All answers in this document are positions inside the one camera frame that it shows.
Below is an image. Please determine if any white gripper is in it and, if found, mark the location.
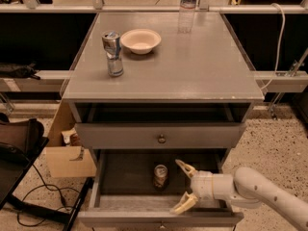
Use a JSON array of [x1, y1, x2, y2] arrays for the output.
[[170, 159, 214, 215]]

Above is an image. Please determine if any orange soda can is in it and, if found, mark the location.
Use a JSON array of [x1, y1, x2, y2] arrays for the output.
[[153, 165, 168, 191]]

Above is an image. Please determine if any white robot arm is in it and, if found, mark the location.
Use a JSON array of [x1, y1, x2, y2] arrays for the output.
[[170, 159, 308, 231]]

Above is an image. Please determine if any grey top drawer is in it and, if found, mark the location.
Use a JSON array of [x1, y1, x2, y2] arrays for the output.
[[75, 123, 245, 149]]

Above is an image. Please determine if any grey open middle drawer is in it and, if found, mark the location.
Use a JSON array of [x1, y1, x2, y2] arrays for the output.
[[78, 149, 244, 229]]

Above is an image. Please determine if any grey drawer cabinet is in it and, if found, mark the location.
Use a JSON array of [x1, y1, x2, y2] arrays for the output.
[[59, 11, 265, 231]]

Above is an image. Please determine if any silver blue energy drink can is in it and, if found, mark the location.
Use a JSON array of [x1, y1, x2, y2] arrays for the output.
[[102, 30, 124, 77]]

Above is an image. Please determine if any cardboard box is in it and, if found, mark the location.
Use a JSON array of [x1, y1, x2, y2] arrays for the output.
[[45, 102, 96, 178]]

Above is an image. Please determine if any white paper bowl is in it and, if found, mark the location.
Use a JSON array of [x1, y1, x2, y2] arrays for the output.
[[120, 29, 162, 55]]

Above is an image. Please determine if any black chair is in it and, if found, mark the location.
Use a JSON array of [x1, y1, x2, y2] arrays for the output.
[[0, 113, 92, 231]]

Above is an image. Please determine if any clear plastic water bottle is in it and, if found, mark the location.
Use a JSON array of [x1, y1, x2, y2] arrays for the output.
[[178, 0, 197, 33]]

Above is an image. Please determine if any black floor cable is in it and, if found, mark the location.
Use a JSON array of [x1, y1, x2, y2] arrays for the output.
[[16, 164, 81, 228]]

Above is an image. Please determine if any white cable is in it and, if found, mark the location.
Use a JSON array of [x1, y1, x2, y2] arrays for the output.
[[259, 3, 286, 91]]

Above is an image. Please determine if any dark cloth on rail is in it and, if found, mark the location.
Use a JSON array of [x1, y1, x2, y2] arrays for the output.
[[0, 63, 40, 80]]

